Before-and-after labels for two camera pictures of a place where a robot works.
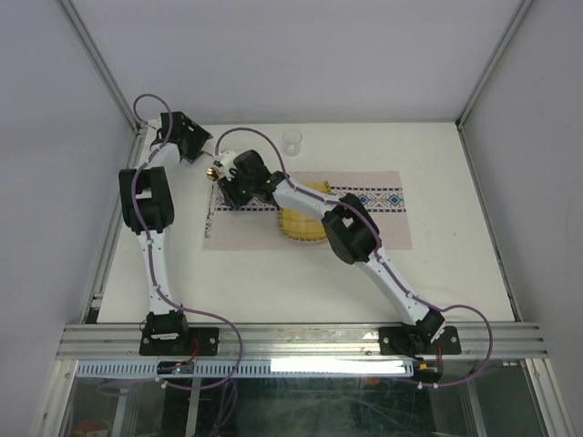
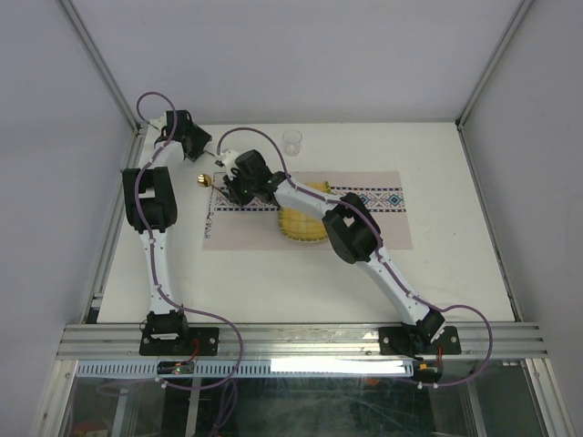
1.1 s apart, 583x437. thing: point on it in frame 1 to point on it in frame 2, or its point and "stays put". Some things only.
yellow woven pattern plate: x=301 y=226 stays put
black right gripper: x=227 y=188 stays put
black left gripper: x=201 y=137 stays put
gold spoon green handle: x=212 y=173 to x=205 y=180
